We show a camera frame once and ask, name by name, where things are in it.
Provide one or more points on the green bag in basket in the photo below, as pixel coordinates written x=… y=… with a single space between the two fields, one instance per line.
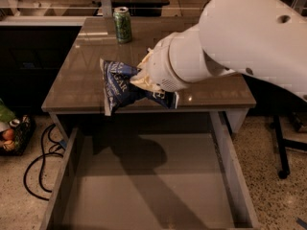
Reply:
x=6 y=115

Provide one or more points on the blue Kettle chip bag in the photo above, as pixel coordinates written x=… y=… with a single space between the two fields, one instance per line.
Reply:
x=119 y=92

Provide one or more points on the orange fruit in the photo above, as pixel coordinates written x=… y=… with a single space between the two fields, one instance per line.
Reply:
x=8 y=134

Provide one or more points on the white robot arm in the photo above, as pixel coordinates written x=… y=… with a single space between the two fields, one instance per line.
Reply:
x=263 y=39

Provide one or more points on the black basket with fruit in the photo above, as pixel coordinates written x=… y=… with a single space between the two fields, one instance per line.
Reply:
x=23 y=131

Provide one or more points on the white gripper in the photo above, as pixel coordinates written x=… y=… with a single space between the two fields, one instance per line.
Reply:
x=158 y=66

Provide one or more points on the black wheeled stand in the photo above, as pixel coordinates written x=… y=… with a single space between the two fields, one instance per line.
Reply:
x=282 y=144

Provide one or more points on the grey open top drawer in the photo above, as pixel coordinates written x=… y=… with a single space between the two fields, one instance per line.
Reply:
x=163 y=171

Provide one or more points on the green soda can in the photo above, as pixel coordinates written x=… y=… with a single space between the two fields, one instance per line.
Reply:
x=121 y=17

